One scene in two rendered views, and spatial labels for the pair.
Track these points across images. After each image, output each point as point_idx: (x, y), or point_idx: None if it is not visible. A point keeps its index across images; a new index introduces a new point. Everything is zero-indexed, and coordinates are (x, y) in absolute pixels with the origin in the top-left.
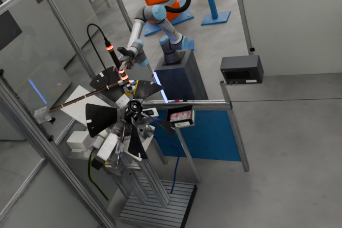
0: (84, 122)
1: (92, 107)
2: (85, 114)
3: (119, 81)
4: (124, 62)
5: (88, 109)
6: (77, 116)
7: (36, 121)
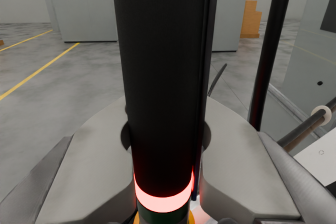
0: (297, 159)
1: (213, 83)
2: (325, 173)
3: (200, 206)
4: (70, 181)
5: (217, 74)
6: (325, 146)
7: None
